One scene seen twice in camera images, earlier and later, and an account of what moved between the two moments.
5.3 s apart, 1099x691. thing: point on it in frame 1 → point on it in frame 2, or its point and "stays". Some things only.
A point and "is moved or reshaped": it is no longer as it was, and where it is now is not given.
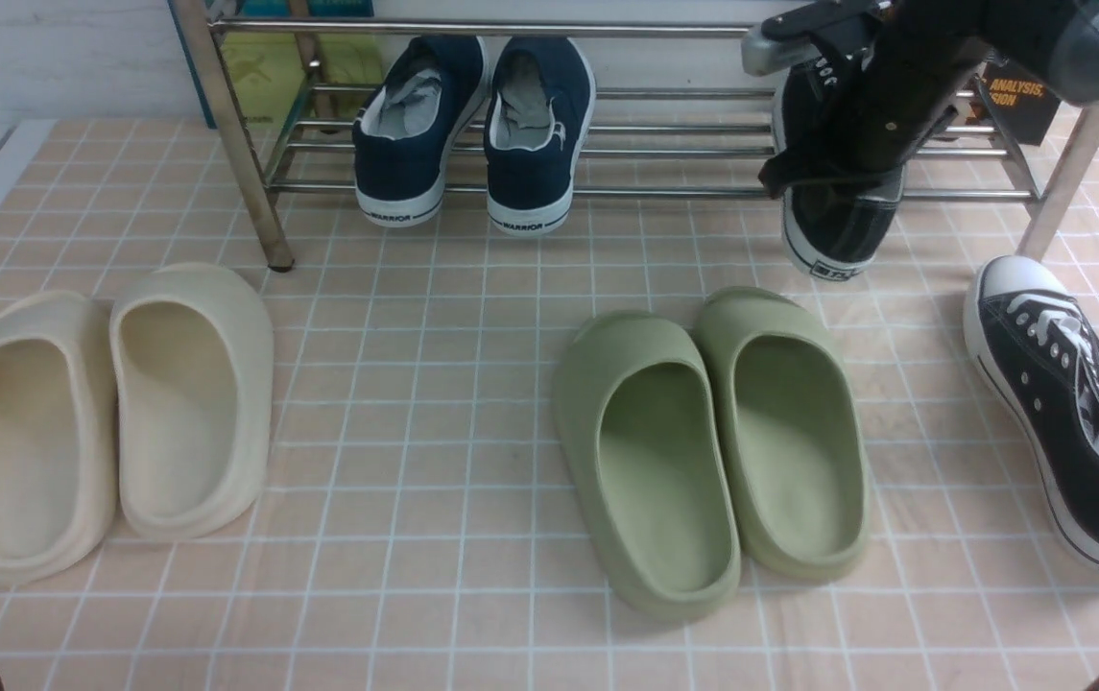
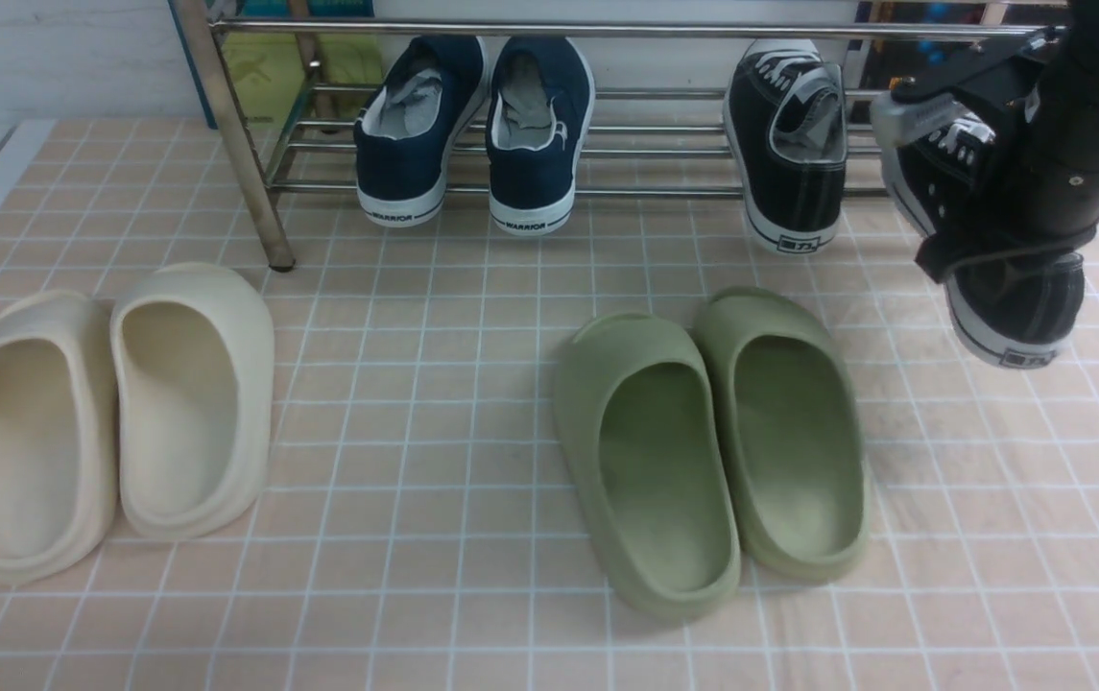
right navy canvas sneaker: [536, 124] stays
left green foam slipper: [641, 428] stays
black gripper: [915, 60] → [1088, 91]
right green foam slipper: [796, 428] stays
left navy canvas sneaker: [427, 91] stays
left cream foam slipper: [34, 418] stays
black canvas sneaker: [833, 230] is moved or reshaped
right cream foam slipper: [193, 345] stays
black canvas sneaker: [1098, 463] → [1011, 312]
